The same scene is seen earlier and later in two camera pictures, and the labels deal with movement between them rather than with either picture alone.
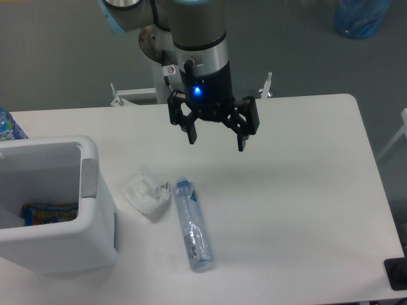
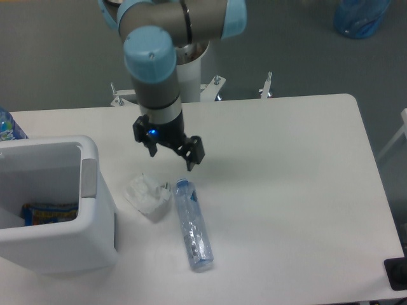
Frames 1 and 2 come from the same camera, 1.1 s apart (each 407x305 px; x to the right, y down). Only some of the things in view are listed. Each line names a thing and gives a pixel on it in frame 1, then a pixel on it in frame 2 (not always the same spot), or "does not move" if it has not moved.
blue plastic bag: [358, 19] does not move
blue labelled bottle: [9, 129] does not move
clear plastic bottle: [196, 239] does not move
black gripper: [210, 96] -> [147, 132]
